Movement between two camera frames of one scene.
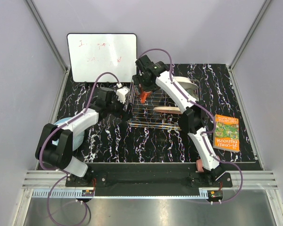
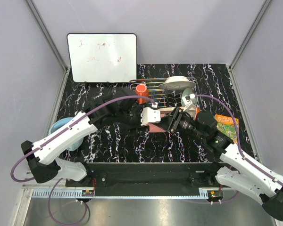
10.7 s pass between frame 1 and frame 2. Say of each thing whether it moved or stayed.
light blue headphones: stayed
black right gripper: moved
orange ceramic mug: moved
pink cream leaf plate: stayed
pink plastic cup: moved
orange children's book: stayed
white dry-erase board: stayed
